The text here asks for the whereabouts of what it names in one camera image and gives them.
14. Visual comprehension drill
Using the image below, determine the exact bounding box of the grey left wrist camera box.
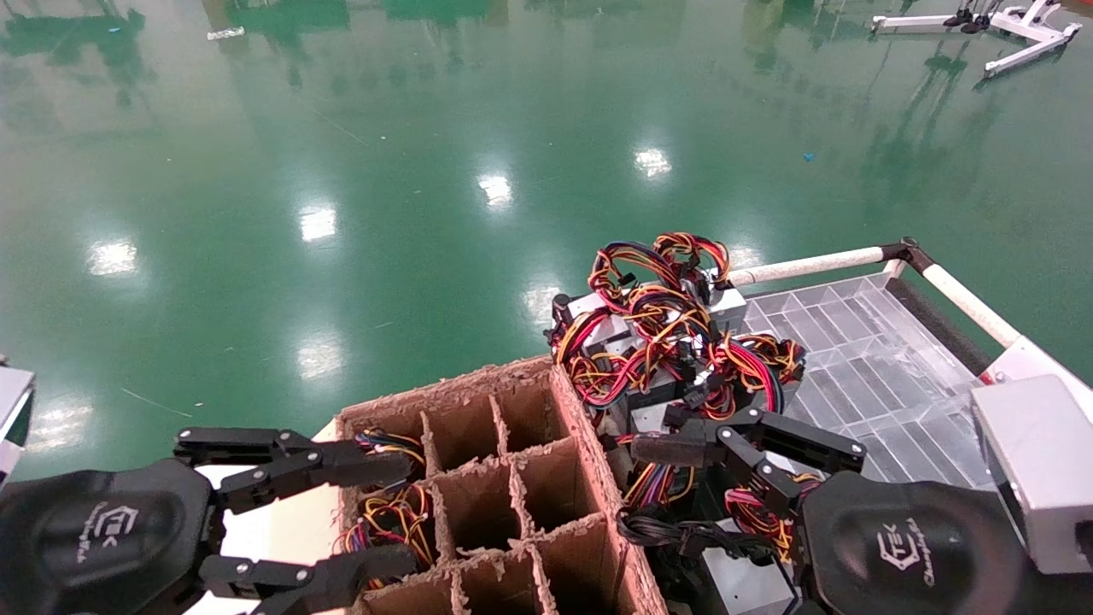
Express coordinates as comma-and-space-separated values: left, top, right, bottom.
0, 366, 35, 479

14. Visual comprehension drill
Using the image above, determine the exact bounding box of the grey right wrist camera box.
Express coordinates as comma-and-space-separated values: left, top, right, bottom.
972, 374, 1093, 575

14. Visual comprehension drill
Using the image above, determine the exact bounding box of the black foam strip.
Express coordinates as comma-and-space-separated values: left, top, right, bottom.
884, 278, 996, 377

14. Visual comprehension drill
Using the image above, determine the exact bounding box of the clear plastic divider tray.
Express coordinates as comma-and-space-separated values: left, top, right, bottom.
743, 273, 1000, 513

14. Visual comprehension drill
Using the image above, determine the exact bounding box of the black cable bundle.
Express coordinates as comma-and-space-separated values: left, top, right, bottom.
617, 511, 774, 565

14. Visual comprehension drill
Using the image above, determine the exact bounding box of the brown cardboard divider box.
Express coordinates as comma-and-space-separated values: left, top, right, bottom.
335, 354, 669, 615

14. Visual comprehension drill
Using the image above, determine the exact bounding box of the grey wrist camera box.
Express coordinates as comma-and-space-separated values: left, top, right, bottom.
972, 374, 1093, 575
0, 366, 35, 479

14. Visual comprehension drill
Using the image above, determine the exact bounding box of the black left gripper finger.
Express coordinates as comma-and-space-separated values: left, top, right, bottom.
199, 544, 421, 615

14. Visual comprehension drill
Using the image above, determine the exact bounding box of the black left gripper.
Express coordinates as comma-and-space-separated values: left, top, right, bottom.
0, 427, 412, 615

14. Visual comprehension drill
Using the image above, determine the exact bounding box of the wire harness in tray cell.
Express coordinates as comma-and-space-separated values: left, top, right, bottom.
353, 427, 428, 481

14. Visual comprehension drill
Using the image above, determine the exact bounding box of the white metal floor stand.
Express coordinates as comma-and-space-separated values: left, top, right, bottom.
871, 0, 1084, 79

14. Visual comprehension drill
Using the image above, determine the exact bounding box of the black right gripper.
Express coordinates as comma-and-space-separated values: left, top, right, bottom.
632, 407, 1038, 615

